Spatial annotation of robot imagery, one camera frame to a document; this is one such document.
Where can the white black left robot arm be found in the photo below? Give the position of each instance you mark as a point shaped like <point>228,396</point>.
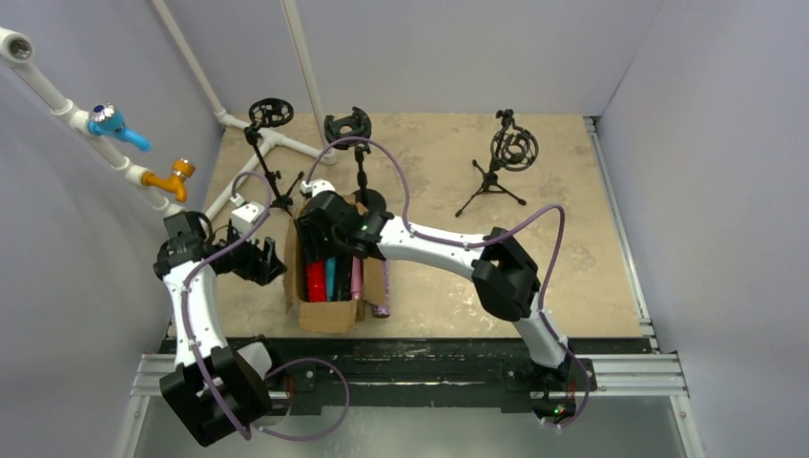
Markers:
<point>196,328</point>

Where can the pink glitter microphone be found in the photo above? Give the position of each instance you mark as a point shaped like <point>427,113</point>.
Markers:
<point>356,280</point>

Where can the round base shock mount stand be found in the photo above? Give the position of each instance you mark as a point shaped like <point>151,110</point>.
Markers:
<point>356,124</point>

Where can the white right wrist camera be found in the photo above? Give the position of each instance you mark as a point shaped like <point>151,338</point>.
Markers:
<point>312,188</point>

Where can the white PVC pipe frame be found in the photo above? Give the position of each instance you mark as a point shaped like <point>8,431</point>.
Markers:
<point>17,52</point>

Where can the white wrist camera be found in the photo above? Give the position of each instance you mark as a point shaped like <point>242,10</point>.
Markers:
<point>244,216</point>
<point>312,188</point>

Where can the blue glitter microphone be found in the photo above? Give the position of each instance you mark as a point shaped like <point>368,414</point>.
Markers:
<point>330,278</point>

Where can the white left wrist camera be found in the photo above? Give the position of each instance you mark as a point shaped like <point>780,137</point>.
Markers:
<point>244,216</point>

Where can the orange water tap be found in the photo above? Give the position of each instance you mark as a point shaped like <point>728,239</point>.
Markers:
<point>174,183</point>

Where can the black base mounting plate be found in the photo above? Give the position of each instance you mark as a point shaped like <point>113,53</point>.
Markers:
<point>306,386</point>

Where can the red glitter microphone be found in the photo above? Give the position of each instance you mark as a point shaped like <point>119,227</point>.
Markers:
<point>315,278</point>

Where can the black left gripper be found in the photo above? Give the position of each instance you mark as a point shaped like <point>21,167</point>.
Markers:
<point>258,260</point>

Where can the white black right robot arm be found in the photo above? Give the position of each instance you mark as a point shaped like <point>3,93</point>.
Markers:
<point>507,280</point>

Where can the blue water tap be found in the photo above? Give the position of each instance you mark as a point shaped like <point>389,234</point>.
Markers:
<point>106,120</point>

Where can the purple glitter microphone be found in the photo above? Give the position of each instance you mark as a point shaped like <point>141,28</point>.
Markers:
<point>381,296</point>

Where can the brown cardboard box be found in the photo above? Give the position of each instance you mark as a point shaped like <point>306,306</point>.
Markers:
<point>322,317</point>

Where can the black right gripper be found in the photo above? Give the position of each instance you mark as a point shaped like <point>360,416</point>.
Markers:
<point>314,229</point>

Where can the black glitter microphone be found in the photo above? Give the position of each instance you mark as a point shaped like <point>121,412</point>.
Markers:
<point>343,278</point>

